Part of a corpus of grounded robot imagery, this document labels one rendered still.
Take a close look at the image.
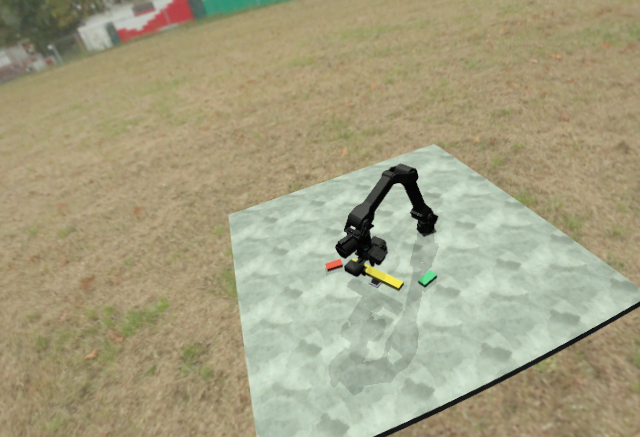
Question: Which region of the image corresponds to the red rectangular block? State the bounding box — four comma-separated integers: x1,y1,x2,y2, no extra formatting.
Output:
325,259,343,272

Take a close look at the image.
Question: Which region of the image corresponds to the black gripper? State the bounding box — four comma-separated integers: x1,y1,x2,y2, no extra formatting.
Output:
344,236,387,277

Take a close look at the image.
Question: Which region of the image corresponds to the yellow bar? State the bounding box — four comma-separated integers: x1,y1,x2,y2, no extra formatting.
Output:
365,264,404,291

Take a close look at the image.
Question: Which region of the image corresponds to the green rectangular bar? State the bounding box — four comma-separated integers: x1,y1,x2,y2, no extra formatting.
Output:
418,271,437,287

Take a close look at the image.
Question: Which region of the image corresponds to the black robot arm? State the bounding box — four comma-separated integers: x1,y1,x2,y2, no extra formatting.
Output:
335,163,438,265

